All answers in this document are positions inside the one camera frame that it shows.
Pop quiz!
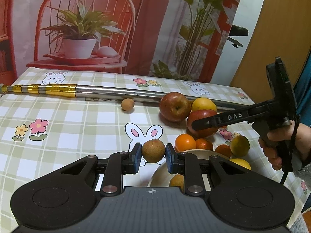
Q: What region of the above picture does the checkered bunny tablecloth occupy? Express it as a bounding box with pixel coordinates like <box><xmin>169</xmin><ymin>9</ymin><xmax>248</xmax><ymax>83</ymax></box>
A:
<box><xmin>0</xmin><ymin>67</ymin><xmax>311</xmax><ymax>233</ymax></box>

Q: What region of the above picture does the mandarin front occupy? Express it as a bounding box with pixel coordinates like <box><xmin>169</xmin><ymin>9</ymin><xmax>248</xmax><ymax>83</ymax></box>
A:
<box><xmin>215</xmin><ymin>144</ymin><xmax>232</xmax><ymax>158</ymax></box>

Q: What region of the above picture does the bright red apple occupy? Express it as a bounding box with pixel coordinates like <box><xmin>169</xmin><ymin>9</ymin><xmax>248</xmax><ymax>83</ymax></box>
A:
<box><xmin>187</xmin><ymin>110</ymin><xmax>218</xmax><ymax>138</ymax></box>

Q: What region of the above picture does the dark red-brown apple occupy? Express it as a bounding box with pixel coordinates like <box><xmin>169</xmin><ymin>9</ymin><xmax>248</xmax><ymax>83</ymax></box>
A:
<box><xmin>159</xmin><ymin>92</ymin><xmax>191</xmax><ymax>123</ymax></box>

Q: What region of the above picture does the mandarin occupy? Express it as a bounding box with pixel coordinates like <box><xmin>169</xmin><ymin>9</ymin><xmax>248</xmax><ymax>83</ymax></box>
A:
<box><xmin>196</xmin><ymin>138</ymin><xmax>213</xmax><ymax>151</ymax></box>
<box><xmin>175</xmin><ymin>134</ymin><xmax>197</xmax><ymax>152</ymax></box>
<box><xmin>215</xmin><ymin>144</ymin><xmax>232</xmax><ymax>158</ymax></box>

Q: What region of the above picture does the printed room backdrop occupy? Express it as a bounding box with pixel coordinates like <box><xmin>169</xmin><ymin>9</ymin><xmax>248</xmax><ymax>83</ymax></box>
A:
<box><xmin>1</xmin><ymin>0</ymin><xmax>240</xmax><ymax>83</ymax></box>

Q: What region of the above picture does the telescopic metal pole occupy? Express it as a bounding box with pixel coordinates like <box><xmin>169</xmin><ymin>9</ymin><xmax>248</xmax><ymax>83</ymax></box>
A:
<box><xmin>0</xmin><ymin>83</ymin><xmax>256</xmax><ymax>110</ymax></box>

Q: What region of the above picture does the yellow lemon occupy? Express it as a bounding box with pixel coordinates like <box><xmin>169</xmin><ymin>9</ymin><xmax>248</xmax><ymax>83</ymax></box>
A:
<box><xmin>191</xmin><ymin>97</ymin><xmax>217</xmax><ymax>111</ymax></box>
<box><xmin>230</xmin><ymin>158</ymin><xmax>252</xmax><ymax>170</ymax></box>

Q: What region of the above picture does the beige round plate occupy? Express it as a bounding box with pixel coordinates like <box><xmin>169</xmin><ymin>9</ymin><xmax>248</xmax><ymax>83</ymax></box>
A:
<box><xmin>148</xmin><ymin>149</ymin><xmax>231</xmax><ymax>188</ymax></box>

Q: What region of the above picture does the yellow lemon front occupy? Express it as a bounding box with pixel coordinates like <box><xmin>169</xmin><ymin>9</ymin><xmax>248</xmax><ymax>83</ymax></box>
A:
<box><xmin>230</xmin><ymin>158</ymin><xmax>252</xmax><ymax>170</ymax></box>

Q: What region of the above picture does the person's right hand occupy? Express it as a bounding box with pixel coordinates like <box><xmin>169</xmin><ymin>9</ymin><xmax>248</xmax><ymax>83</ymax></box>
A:
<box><xmin>258</xmin><ymin>121</ymin><xmax>311</xmax><ymax>170</ymax></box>

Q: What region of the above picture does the yellow-green round fruit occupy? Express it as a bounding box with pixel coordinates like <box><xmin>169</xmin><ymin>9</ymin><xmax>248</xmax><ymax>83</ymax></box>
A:
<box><xmin>230</xmin><ymin>135</ymin><xmax>250</xmax><ymax>157</ymax></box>

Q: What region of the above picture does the brown longan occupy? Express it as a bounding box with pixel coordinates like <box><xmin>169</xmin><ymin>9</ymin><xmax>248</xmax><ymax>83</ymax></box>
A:
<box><xmin>169</xmin><ymin>174</ymin><xmax>184</xmax><ymax>191</ymax></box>
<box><xmin>121</xmin><ymin>98</ymin><xmax>135</xmax><ymax>111</ymax></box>
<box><xmin>142</xmin><ymin>139</ymin><xmax>165</xmax><ymax>163</ymax></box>

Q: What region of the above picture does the black exercise bike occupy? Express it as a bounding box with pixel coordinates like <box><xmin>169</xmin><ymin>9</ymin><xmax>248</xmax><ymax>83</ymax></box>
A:
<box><xmin>220</xmin><ymin>25</ymin><xmax>249</xmax><ymax>53</ymax></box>

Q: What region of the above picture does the wooden board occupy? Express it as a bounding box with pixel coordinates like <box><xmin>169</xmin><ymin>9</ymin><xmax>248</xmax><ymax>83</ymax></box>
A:
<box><xmin>231</xmin><ymin>0</ymin><xmax>310</xmax><ymax>103</ymax></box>

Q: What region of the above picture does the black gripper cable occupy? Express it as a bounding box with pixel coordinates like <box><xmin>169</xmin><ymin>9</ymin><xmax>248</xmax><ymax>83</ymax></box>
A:
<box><xmin>279</xmin><ymin>116</ymin><xmax>301</xmax><ymax>185</ymax></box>

